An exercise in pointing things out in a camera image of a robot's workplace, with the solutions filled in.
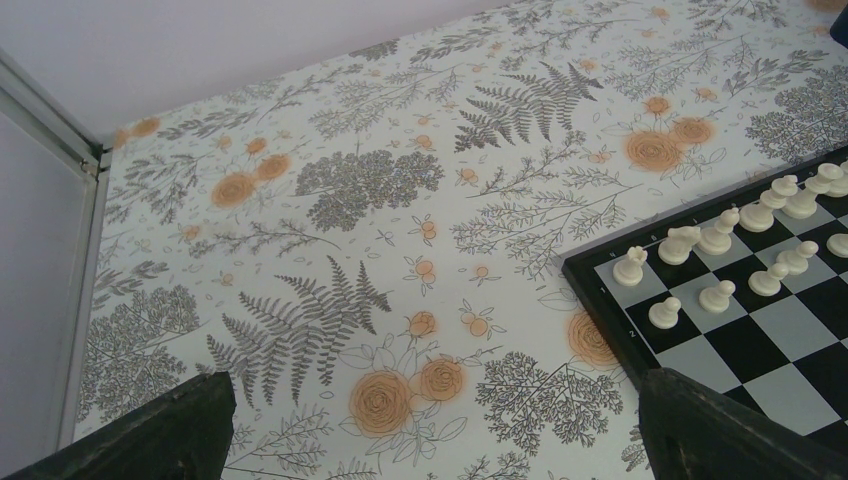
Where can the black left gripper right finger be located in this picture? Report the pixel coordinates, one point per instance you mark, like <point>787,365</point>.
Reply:
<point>690,431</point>

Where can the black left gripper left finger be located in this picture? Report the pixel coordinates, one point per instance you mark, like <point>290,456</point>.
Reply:
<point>185,433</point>

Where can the white chess pawn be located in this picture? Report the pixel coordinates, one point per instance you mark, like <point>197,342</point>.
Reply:
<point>768,283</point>
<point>665,314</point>
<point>797,260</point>
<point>716,299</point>

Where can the white chess rook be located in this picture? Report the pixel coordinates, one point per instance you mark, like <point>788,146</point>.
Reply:
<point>628,271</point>

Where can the white chess knight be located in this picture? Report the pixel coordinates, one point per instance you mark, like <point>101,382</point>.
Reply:
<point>677,246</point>

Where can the white chess bishop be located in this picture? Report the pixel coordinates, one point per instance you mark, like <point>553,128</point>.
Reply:
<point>716,240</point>

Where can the white chess queen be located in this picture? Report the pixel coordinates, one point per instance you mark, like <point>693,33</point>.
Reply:
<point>758,217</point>

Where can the white chess king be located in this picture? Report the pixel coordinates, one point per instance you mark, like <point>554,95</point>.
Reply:
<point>803,204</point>

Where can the black white chessboard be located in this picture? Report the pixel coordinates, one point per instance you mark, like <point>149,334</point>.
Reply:
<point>784,356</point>

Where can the floral patterned table mat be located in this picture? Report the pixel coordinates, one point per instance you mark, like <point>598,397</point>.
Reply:
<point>371,246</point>

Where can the aluminium rail frame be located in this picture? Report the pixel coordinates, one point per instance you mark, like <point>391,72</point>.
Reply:
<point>50,168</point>

